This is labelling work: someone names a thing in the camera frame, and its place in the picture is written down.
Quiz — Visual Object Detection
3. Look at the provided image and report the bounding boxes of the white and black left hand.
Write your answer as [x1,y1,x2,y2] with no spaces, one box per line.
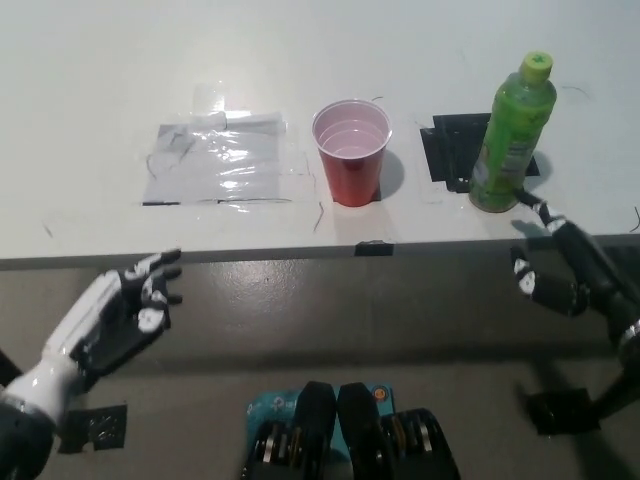
[3,249,183,437]

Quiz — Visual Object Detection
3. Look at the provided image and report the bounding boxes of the black right hand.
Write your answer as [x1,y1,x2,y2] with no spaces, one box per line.
[510,187,640,347]

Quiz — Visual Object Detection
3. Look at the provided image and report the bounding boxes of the green plastic bottle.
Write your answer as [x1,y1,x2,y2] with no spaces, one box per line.
[468,51,558,212]

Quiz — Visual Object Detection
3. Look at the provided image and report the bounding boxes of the red plastic cup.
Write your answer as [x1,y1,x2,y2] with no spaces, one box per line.
[311,98,394,206]

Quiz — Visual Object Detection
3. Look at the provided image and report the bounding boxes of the black table leg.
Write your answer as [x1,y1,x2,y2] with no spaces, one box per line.
[0,349,24,387]
[594,364,640,421]

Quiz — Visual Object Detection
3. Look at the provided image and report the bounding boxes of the black tape square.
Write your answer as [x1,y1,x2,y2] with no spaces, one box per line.
[419,113,541,194]

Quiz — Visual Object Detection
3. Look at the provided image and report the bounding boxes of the teal cardboard box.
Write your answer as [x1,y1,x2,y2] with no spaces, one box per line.
[244,383,401,464]

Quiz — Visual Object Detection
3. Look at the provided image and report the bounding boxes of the clear plastic sheet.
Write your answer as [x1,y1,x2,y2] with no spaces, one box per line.
[141,110,311,206]

